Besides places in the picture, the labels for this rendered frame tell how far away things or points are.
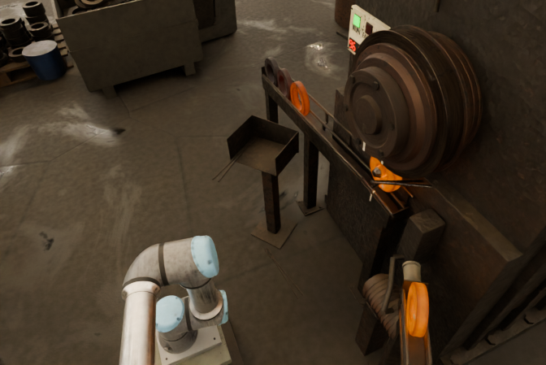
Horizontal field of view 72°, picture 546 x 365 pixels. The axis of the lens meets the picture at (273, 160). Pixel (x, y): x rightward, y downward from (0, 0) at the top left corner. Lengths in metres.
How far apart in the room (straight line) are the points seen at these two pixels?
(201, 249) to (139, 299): 0.19
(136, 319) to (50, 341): 1.30
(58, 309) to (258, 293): 1.03
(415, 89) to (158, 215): 1.80
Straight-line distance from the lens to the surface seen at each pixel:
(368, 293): 1.52
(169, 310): 1.46
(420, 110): 1.09
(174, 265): 1.07
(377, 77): 1.12
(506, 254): 1.29
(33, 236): 2.72
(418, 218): 1.36
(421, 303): 1.23
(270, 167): 1.73
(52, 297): 2.41
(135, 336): 0.99
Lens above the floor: 1.84
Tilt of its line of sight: 45 degrees down
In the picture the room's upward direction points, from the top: 4 degrees counter-clockwise
